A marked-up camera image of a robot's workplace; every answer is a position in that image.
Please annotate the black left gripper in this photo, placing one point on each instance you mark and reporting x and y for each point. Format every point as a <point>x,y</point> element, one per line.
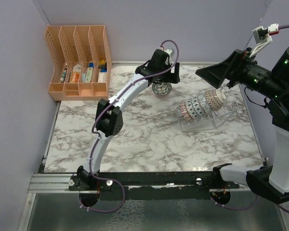
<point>170,77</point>

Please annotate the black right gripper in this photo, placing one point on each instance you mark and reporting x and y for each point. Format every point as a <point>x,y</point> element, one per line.
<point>216,74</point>

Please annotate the brown flower pattern bowl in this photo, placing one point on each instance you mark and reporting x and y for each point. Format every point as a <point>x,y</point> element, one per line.
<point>215,99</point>

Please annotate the green leaf pattern bowl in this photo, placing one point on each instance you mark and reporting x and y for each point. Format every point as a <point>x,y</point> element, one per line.
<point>161,89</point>

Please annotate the red zigzag pattern bowl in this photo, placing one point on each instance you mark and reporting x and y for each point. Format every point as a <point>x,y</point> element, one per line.
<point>204,103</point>

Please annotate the red diamond pattern bowl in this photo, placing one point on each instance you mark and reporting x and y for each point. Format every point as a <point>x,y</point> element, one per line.
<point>197,106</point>

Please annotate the red quatrefoil pattern bowl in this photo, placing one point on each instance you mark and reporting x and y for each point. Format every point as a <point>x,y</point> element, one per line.
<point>183,108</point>

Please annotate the blue triangle pattern bowl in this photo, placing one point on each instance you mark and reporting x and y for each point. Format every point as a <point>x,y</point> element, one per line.
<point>191,109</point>

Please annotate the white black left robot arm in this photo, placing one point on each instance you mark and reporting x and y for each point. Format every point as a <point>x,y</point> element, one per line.
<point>109,114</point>

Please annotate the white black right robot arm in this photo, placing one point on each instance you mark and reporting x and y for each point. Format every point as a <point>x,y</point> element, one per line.
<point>271,183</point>

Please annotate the items in organizer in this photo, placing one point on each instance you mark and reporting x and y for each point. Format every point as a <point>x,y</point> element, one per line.
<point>86,76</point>

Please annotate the peach plastic desk organizer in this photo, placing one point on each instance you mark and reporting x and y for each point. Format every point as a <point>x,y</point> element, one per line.
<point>82,62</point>

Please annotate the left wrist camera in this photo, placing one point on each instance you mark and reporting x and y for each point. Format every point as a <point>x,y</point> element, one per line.
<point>170,52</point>

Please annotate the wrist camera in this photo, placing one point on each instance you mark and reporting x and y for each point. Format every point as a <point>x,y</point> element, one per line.
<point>170,52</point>
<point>263,37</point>

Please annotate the white wire dish rack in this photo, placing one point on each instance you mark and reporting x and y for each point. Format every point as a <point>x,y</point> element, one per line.
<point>213,120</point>

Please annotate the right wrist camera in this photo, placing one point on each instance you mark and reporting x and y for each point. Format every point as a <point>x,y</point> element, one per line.
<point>263,37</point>

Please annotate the black mounting base rail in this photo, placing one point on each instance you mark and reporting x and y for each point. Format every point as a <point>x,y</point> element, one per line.
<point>149,185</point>

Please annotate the aluminium extrusion rail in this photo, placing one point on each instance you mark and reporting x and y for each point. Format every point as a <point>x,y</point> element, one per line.
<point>49,183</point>

